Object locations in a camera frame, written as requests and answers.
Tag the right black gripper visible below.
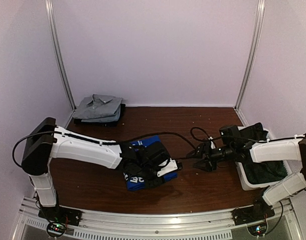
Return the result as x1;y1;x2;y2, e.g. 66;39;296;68
186;143;234;173

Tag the blue garment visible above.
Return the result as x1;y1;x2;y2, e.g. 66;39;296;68
123;135;178;192

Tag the grey polo shirt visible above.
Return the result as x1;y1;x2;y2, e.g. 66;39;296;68
73;94;123;120

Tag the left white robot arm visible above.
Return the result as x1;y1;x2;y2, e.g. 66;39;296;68
21;117;178;222

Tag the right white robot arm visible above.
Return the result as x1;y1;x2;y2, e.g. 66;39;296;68
187;123;306;221

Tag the white laundry basket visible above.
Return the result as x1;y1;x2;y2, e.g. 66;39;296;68
235;126;292;191

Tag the black garment in basket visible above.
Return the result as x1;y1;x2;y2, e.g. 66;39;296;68
239;123;287;184

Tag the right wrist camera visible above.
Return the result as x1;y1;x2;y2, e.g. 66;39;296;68
208;136;216;150

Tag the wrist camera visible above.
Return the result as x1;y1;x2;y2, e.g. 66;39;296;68
157;158;182;177
208;136;216;150

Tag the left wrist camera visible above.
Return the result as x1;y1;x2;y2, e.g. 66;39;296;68
157;158;182;177

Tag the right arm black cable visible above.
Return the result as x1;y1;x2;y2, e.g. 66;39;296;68
190;127;213;143

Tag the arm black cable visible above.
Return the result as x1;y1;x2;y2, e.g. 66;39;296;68
12;131;196;170
190;127;213;143

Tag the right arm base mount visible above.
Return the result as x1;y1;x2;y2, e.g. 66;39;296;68
231;203;275;226

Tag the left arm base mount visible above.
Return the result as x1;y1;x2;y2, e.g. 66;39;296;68
38;206;82;226

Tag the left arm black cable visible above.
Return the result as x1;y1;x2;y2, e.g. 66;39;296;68
12;131;196;170

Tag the front aluminium rail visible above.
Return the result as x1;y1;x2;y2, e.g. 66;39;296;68
11;197;303;240

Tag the right aluminium frame post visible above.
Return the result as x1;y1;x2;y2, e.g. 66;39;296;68
234;0;265;111

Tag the aluminium frame post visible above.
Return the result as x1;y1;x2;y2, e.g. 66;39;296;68
45;0;77;111
234;0;265;111

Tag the left aluminium frame post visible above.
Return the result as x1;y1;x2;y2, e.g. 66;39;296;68
45;0;77;111

